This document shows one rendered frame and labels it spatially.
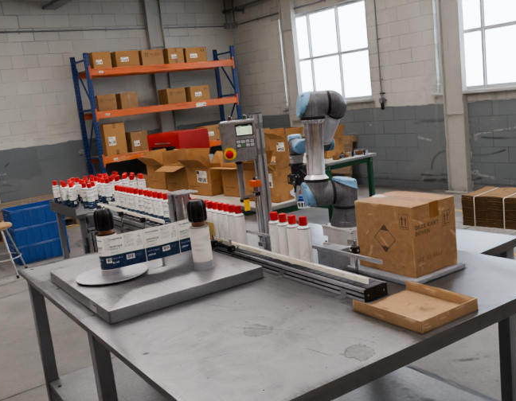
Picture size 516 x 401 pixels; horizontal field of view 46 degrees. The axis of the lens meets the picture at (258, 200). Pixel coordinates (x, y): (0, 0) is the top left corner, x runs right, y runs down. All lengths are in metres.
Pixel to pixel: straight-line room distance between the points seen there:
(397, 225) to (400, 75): 6.86
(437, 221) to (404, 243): 0.16
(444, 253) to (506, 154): 5.88
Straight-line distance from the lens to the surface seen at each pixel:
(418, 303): 2.12
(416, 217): 2.28
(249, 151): 2.82
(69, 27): 10.58
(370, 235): 2.43
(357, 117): 9.71
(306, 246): 2.42
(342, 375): 1.67
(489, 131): 8.33
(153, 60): 10.28
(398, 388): 2.91
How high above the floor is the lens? 1.58
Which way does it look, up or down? 10 degrees down
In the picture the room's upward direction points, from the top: 6 degrees counter-clockwise
